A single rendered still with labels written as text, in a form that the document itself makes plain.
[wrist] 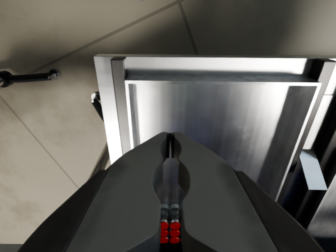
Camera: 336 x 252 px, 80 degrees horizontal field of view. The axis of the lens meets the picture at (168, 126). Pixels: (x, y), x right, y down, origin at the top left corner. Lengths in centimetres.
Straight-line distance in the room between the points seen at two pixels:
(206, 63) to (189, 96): 5
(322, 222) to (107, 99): 53
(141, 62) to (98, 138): 120
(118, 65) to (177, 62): 8
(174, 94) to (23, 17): 117
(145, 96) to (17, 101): 132
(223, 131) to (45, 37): 116
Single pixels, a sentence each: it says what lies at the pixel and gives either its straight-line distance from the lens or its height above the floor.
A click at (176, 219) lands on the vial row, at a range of 43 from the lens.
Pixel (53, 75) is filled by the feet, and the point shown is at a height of 4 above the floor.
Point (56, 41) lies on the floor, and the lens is 133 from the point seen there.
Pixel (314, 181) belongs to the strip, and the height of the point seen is 93.
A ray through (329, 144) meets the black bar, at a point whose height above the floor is 90.
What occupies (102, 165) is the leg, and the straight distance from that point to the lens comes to 99.
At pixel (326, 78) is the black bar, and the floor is 90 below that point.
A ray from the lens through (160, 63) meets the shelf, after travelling 30.
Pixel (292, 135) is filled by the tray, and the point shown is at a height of 90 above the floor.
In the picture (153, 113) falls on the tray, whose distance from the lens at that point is 33.
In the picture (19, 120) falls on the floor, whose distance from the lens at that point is 165.
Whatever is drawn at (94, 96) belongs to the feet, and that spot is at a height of 1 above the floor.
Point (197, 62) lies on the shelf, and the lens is 31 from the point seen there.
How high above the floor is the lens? 118
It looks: 62 degrees down
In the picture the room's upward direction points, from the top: 179 degrees counter-clockwise
